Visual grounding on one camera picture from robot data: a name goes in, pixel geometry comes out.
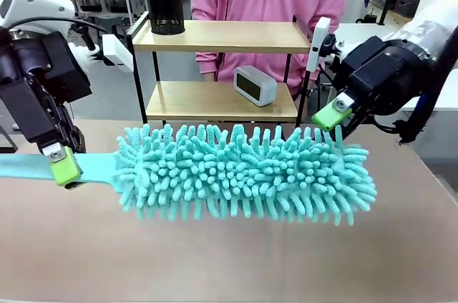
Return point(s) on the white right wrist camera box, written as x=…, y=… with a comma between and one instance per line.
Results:
x=318, y=43

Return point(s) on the white side table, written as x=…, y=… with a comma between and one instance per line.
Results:
x=365, y=32

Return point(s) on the black plastic crate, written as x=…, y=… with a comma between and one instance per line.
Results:
x=406, y=5

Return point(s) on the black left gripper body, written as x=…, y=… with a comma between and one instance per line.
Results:
x=25, y=109

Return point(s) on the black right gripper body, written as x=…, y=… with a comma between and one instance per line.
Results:
x=379, y=77

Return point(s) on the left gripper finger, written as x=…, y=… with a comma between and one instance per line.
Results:
x=64, y=170
x=71, y=134

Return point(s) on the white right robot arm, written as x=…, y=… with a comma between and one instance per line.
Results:
x=440, y=2

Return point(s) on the black mesh pen holder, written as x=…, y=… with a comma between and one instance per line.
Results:
x=164, y=5

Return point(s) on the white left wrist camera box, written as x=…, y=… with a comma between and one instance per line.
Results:
x=116, y=53

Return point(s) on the wooden shelf with black frame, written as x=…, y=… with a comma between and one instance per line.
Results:
x=222, y=36

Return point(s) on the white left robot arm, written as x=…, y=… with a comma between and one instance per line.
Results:
x=32, y=5

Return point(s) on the grey digital alarm clock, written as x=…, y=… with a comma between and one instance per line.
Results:
x=266, y=93

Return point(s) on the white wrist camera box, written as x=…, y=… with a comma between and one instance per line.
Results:
x=116, y=53
x=318, y=43

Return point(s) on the teal chenille microfiber duster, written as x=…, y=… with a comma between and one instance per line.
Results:
x=232, y=177

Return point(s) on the grey plastic stool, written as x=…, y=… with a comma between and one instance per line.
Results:
x=109, y=18

